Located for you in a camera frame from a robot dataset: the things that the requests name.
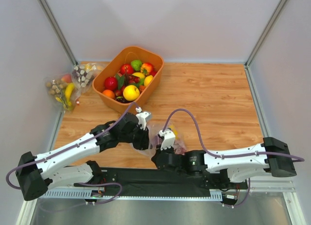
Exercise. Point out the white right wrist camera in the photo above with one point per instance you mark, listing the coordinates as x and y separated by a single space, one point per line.
167 138

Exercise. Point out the clear bag with banana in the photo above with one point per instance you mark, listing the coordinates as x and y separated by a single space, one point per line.
63 91

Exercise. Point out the yellow fake lemon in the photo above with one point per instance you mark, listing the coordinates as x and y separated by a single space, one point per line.
131 93
147 80

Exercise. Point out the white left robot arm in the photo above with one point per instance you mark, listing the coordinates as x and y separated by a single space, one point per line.
36 174

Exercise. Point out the red fake grape bunch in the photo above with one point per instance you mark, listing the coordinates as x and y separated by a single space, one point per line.
179 148

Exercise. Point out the red fake apple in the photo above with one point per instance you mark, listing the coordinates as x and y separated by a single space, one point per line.
126 69
111 83

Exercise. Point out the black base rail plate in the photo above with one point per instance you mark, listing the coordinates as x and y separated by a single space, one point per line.
159 183

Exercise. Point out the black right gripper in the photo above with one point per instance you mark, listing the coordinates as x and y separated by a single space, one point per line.
161 155

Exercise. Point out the red fake apple in basket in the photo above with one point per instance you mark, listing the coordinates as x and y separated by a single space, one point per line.
126 69

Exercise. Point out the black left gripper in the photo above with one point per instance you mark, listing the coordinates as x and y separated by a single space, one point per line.
143 139

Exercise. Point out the yellow fake pear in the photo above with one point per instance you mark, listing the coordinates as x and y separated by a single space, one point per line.
174 130

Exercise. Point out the fake orange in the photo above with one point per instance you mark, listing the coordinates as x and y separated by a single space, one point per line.
109 93

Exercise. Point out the yellow fake lemon in basket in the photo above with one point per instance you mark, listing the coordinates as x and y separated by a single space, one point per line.
147 80

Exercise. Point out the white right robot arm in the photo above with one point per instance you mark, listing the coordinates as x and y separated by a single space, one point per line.
272 156

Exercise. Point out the clear polka dot zip bag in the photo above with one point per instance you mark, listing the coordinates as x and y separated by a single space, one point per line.
154 127

